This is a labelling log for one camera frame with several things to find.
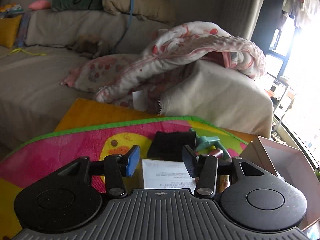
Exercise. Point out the pink cardboard box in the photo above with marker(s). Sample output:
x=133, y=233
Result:
x=292, y=165

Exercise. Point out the yellow cushion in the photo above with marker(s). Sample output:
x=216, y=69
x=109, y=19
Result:
x=8, y=30

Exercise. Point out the white paper packaged item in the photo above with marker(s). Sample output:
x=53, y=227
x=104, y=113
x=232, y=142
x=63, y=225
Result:
x=159, y=174

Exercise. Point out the orange table cloth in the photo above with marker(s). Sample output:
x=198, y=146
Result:
x=84, y=114

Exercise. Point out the hanging laundry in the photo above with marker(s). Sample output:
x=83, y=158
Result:
x=303, y=12

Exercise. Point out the beige covered sofa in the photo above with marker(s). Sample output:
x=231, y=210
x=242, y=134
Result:
x=193, y=69

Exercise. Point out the black cone-shaped object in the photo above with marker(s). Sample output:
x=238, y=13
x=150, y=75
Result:
x=169, y=146

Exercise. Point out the beige rolled pillow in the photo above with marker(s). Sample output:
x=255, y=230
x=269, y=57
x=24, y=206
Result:
x=157, y=10

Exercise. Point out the pink plush toy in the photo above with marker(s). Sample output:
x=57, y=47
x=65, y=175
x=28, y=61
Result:
x=39, y=5

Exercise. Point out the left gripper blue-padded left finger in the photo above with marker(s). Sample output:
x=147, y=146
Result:
x=117, y=166

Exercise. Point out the colourful duck play mat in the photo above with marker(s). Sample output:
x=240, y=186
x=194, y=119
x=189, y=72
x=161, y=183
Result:
x=42, y=155

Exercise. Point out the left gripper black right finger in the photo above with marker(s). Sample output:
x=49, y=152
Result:
x=203, y=167

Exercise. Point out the dark red chrome bottle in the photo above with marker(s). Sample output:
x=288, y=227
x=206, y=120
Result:
x=217, y=153

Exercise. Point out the pink white floral blanket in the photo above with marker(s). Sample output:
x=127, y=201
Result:
x=161, y=65

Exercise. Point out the teal plastic toy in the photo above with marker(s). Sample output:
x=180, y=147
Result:
x=203, y=142

